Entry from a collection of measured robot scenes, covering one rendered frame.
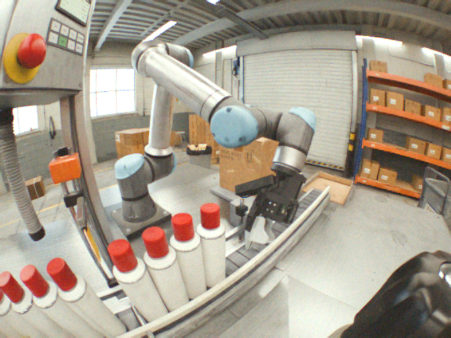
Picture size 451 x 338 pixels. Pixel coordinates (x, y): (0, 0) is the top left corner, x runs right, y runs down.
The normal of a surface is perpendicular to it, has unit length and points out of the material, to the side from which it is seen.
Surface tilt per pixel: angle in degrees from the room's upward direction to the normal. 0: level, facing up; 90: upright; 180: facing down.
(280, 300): 0
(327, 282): 0
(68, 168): 90
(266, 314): 0
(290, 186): 60
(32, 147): 90
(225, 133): 91
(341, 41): 90
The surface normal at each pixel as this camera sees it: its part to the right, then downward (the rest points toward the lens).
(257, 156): -0.69, 0.24
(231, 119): -0.49, 0.30
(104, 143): 0.77, 0.21
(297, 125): -0.36, -0.18
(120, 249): -0.03, -0.95
